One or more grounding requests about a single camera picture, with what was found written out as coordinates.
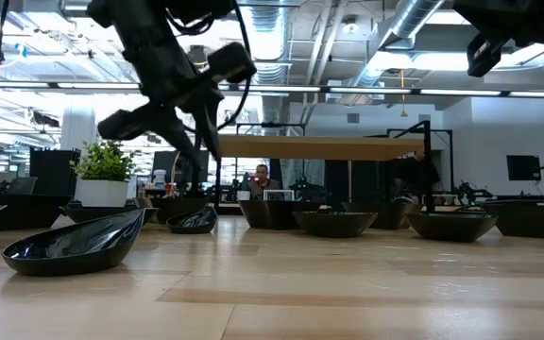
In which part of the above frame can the black wall monitor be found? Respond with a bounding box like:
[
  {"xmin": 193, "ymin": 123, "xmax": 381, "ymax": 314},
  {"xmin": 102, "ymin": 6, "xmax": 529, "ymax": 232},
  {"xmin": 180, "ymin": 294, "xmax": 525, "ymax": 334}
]
[{"xmin": 505, "ymin": 154, "xmax": 543, "ymax": 182}]

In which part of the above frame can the dark computer monitor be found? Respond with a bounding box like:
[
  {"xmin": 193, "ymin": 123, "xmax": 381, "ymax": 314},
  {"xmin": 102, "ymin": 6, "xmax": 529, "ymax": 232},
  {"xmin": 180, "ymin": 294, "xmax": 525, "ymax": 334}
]
[{"xmin": 151, "ymin": 149, "xmax": 211, "ymax": 186}]

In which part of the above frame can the white building column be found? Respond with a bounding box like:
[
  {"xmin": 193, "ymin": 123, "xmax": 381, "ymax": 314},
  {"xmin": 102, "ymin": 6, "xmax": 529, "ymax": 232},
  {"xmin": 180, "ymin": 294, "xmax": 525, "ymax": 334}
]
[{"xmin": 59, "ymin": 101, "xmax": 99, "ymax": 153}]

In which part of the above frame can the ribbed grey ventilation duct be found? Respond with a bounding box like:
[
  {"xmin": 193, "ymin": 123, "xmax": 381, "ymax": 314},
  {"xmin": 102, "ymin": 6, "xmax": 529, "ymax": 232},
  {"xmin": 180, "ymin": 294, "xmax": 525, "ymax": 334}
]
[{"xmin": 246, "ymin": 0, "xmax": 297, "ymax": 125}]

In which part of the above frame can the long ceiling light bar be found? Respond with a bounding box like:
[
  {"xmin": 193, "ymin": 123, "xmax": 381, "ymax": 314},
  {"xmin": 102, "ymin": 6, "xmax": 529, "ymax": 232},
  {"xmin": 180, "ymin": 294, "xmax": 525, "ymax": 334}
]
[{"xmin": 0, "ymin": 80, "xmax": 544, "ymax": 99}]

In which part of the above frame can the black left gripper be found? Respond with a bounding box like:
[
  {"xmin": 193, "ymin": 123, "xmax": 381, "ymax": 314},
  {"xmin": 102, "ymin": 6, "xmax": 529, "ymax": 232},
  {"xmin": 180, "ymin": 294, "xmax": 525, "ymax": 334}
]
[{"xmin": 96, "ymin": 13, "xmax": 226, "ymax": 166}]

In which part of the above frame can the raised wooden shelf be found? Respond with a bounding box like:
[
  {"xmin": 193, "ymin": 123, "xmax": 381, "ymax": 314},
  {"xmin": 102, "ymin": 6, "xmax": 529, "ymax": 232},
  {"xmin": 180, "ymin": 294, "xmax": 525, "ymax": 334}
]
[{"xmin": 217, "ymin": 133, "xmax": 424, "ymax": 162}]

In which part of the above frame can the hanging yellow cord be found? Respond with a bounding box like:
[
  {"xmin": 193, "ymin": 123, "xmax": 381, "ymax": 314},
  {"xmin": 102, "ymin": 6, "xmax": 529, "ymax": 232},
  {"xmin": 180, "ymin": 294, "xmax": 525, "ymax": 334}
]
[{"xmin": 398, "ymin": 68, "xmax": 409, "ymax": 118}]

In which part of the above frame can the person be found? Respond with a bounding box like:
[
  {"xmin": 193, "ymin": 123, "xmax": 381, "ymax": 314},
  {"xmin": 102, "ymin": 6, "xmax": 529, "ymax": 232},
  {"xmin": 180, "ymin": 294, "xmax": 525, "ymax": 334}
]
[
  {"xmin": 392, "ymin": 150, "xmax": 443, "ymax": 202},
  {"xmin": 246, "ymin": 162, "xmax": 282, "ymax": 200}
]

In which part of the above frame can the black cabinet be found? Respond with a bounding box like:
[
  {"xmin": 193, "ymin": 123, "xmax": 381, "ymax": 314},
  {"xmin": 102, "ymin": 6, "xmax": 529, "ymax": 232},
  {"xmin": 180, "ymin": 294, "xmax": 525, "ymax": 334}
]
[{"xmin": 28, "ymin": 147, "xmax": 82, "ymax": 197}]

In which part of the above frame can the dark office chair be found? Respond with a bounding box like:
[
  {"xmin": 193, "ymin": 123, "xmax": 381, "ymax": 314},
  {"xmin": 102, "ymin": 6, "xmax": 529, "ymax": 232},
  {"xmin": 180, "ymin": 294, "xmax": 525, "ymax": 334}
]
[{"xmin": 6, "ymin": 176, "xmax": 39, "ymax": 196}]

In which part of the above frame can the black background table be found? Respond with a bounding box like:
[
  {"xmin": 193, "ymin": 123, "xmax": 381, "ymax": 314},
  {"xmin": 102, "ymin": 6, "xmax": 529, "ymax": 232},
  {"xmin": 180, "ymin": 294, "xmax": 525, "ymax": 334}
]
[{"xmin": 493, "ymin": 194, "xmax": 544, "ymax": 206}]

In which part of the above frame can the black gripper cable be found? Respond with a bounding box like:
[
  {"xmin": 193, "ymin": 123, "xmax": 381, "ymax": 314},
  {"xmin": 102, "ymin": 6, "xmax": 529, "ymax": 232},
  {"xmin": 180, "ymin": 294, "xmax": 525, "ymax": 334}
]
[{"xmin": 165, "ymin": 0, "xmax": 254, "ymax": 134}]

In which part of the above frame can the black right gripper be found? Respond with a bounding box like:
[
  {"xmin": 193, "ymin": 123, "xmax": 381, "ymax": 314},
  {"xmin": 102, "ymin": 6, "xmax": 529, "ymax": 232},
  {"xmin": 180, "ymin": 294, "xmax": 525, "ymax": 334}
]
[{"xmin": 451, "ymin": 0, "xmax": 528, "ymax": 48}]

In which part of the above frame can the green plant in white pot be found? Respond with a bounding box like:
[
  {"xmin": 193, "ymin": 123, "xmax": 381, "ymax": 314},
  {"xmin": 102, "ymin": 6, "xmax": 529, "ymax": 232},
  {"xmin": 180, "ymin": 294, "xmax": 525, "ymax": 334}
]
[{"xmin": 69, "ymin": 139, "xmax": 137, "ymax": 209}]

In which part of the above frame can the black metal shelf frame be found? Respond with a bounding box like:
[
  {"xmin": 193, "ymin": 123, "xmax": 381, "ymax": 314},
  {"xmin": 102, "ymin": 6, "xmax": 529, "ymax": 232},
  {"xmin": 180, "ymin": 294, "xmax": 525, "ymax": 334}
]
[{"xmin": 190, "ymin": 119, "xmax": 455, "ymax": 214}]

